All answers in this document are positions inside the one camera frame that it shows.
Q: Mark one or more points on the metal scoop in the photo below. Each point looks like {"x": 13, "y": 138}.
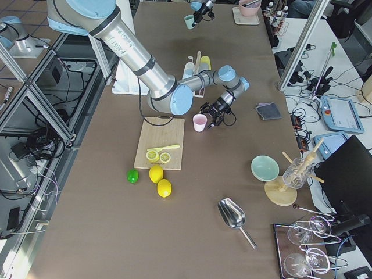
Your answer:
{"x": 234, "y": 217}

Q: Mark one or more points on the clear glass on stand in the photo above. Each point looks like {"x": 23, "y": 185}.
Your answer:
{"x": 295, "y": 176}

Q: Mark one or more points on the wooden mug tree stand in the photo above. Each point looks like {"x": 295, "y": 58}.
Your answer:
{"x": 278, "y": 192}

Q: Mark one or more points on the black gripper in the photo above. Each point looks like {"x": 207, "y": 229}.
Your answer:
{"x": 220, "y": 106}
{"x": 205, "y": 6}

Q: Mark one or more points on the small bottle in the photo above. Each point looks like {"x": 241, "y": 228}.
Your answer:
{"x": 276, "y": 18}
{"x": 285, "y": 12}
{"x": 269, "y": 9}

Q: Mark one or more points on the black glass tray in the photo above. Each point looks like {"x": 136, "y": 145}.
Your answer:
{"x": 285, "y": 247}

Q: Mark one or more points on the pink bowl of ice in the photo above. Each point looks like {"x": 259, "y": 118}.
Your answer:
{"x": 249, "y": 7}

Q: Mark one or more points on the yellow cup on rack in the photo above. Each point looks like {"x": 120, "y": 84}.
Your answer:
{"x": 205, "y": 63}

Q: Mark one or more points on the mint green bowl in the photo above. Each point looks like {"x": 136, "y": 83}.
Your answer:
{"x": 264, "y": 168}

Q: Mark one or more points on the green lime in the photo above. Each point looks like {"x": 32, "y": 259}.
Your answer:
{"x": 132, "y": 176}

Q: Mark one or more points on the black laptop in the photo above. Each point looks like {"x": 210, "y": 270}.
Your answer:
{"x": 347, "y": 175}

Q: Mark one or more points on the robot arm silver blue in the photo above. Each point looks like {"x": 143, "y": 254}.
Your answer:
{"x": 102, "y": 20}
{"x": 201, "y": 3}

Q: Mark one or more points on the lemon slice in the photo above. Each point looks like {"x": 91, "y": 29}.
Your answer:
{"x": 165, "y": 157}
{"x": 152, "y": 156}

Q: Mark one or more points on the whole yellow lemon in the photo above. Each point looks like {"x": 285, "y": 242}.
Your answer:
{"x": 164, "y": 188}
{"x": 156, "y": 173}

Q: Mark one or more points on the wine glass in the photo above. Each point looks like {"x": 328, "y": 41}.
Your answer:
{"x": 303, "y": 232}
{"x": 312, "y": 263}

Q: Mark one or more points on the cream plastic tray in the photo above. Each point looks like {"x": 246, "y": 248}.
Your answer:
{"x": 249, "y": 17}

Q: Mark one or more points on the light blue cup on rack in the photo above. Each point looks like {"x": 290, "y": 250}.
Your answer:
{"x": 188, "y": 70}

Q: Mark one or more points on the pink cup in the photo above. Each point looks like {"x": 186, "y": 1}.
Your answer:
{"x": 199, "y": 122}

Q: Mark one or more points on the mint green cup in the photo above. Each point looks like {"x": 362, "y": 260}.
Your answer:
{"x": 189, "y": 21}

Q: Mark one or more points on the blue teach pendant tablet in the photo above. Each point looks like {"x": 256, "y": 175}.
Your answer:
{"x": 340, "y": 114}

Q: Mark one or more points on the wooden cutting board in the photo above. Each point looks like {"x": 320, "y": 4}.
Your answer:
{"x": 160, "y": 136}

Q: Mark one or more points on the yellow plastic knife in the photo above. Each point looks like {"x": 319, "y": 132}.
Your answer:
{"x": 158, "y": 149}

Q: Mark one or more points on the grey folded cloth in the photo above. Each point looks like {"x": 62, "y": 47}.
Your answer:
{"x": 268, "y": 111}

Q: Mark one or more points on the metal reacher stick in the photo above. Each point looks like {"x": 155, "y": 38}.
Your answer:
{"x": 330, "y": 54}

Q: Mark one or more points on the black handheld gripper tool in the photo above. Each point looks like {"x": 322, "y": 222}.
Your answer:
{"x": 323, "y": 84}

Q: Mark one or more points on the aluminium frame post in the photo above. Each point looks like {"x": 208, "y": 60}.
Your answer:
{"x": 307, "y": 31}

